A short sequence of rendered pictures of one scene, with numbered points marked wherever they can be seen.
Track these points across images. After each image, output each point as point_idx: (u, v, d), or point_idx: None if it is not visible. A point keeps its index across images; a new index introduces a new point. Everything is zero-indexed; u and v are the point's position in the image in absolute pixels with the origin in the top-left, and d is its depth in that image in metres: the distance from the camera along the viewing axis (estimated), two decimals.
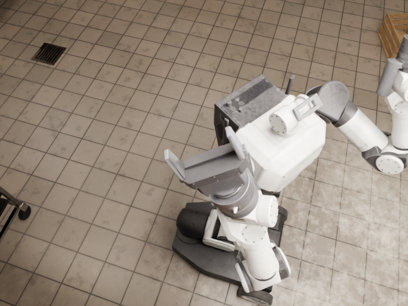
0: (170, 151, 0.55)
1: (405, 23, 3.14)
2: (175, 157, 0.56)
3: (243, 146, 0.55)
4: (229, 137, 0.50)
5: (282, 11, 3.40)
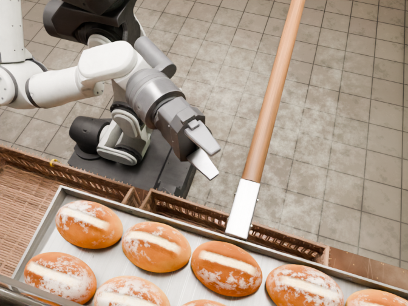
0: (206, 175, 0.57)
1: None
2: (202, 168, 0.57)
3: (192, 127, 0.51)
4: (220, 148, 0.50)
5: None
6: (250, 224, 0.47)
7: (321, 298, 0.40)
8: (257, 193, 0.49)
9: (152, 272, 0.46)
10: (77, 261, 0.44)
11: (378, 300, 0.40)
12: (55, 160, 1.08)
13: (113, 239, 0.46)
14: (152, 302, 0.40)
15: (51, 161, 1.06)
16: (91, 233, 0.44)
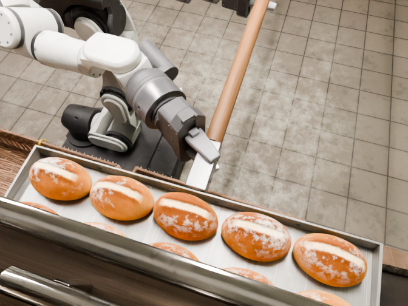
0: None
1: None
2: None
3: (192, 135, 0.53)
4: (220, 155, 0.52)
5: None
6: (209, 177, 0.50)
7: (268, 237, 0.43)
8: (217, 150, 0.53)
9: (118, 221, 0.50)
10: (47, 209, 0.48)
11: (320, 239, 0.44)
12: (44, 140, 1.11)
13: (81, 190, 0.50)
14: None
15: (40, 141, 1.10)
16: (61, 184, 0.48)
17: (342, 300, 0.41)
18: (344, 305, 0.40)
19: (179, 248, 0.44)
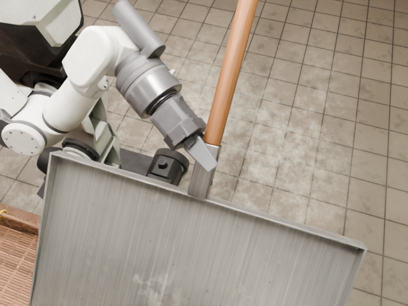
0: None
1: None
2: None
3: (188, 144, 0.52)
4: (217, 163, 0.52)
5: None
6: (208, 186, 0.53)
7: None
8: (215, 157, 0.53)
9: (137, 216, 0.59)
10: None
11: None
12: (4, 211, 1.01)
13: None
14: None
15: (0, 213, 0.99)
16: None
17: None
18: None
19: None
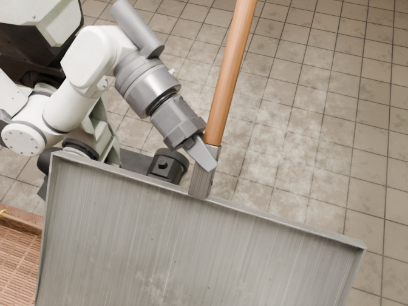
0: None
1: None
2: None
3: (188, 145, 0.52)
4: (217, 163, 0.52)
5: None
6: (208, 186, 0.53)
7: None
8: (215, 157, 0.53)
9: (138, 215, 0.60)
10: None
11: None
12: (4, 210, 1.01)
13: None
14: None
15: (0, 213, 1.00)
16: None
17: None
18: None
19: None
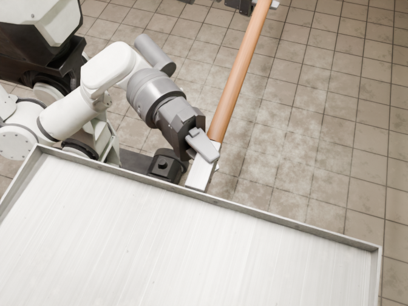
0: None
1: None
2: None
3: (192, 135, 0.53)
4: (219, 155, 0.52)
5: None
6: (208, 177, 0.50)
7: None
8: (217, 151, 0.53)
9: (117, 221, 0.50)
10: None
11: None
12: None
13: None
14: None
15: None
16: None
17: None
18: None
19: None
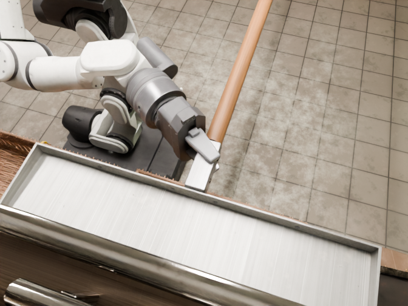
0: None
1: None
2: None
3: (192, 135, 0.53)
4: (219, 155, 0.52)
5: None
6: (208, 177, 0.50)
7: None
8: (217, 151, 0.53)
9: (116, 220, 0.50)
10: None
11: None
12: (45, 142, 1.11)
13: None
14: None
15: (41, 143, 1.10)
16: None
17: None
18: None
19: None
